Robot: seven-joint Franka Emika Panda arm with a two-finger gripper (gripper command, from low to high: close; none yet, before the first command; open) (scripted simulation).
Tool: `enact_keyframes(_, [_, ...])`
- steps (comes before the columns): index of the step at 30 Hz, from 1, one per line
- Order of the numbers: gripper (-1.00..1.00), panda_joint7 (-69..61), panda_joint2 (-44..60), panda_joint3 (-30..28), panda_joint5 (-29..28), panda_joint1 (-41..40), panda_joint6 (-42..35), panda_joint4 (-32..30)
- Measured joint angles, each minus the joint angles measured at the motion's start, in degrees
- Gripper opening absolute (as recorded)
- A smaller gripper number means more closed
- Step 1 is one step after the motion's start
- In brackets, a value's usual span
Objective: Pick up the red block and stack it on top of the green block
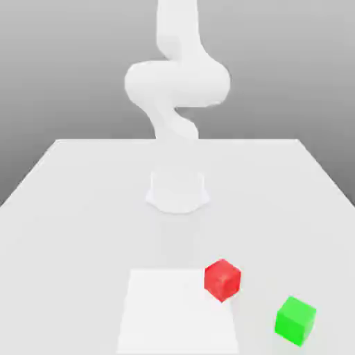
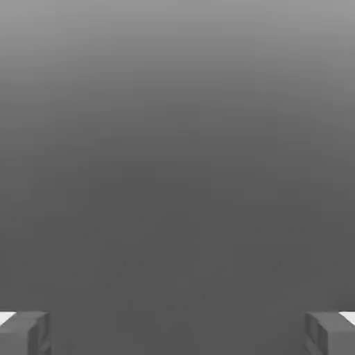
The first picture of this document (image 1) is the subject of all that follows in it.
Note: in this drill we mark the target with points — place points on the small green cube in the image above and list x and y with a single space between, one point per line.
295 321

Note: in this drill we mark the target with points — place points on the small red cube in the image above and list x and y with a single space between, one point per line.
222 280

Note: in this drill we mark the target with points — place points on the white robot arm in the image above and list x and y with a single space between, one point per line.
177 83

